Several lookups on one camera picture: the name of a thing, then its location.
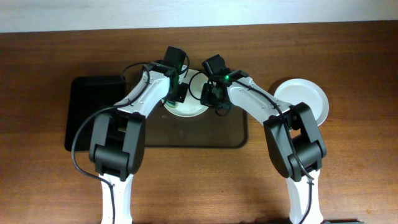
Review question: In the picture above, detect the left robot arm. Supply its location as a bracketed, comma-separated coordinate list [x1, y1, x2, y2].
[89, 47, 188, 223]

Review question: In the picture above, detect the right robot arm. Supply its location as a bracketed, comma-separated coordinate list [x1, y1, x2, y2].
[200, 54, 326, 223]

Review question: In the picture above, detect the brown plastic serving tray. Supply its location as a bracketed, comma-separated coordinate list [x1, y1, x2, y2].
[136, 67, 249, 149]

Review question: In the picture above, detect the small black tray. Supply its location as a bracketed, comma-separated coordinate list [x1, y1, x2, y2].
[64, 75, 126, 151]

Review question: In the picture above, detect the white plate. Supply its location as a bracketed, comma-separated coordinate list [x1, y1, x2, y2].
[164, 73, 208, 118]
[274, 78, 330, 126]

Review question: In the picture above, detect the green scrubbing sponge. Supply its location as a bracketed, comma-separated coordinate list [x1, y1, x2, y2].
[166, 101, 178, 108]

